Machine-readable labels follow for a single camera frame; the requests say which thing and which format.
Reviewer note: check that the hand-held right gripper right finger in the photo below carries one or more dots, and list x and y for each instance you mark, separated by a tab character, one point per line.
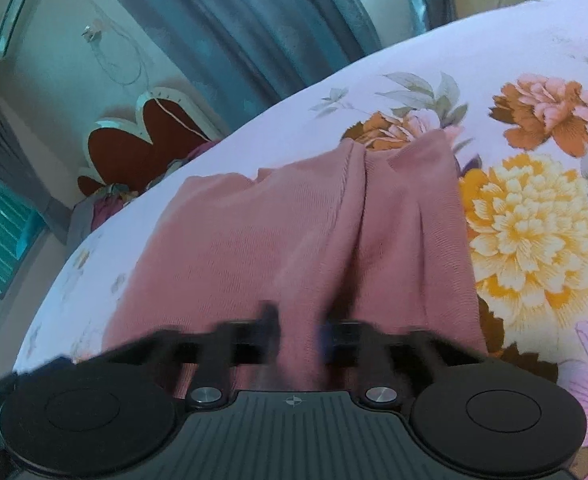
331	341

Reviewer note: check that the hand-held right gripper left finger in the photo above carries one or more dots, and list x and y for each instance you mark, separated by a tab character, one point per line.
269	331

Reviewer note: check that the pink shirt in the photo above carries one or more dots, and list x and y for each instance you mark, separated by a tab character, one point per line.
274	235

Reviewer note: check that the pile of mixed clothes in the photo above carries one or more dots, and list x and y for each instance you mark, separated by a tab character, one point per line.
106	208

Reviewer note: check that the red heart-shaped board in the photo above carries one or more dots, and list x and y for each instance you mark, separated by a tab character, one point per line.
118	156

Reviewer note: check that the floral bed sheet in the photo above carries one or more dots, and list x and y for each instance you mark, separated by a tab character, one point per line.
529	110

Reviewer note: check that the wide blue curtain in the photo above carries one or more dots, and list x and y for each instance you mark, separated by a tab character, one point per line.
223	20

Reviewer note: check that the grey curtain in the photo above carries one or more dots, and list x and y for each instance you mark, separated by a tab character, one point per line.
8	150

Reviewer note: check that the white wall socket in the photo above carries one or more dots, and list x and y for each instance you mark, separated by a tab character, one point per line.
92	31

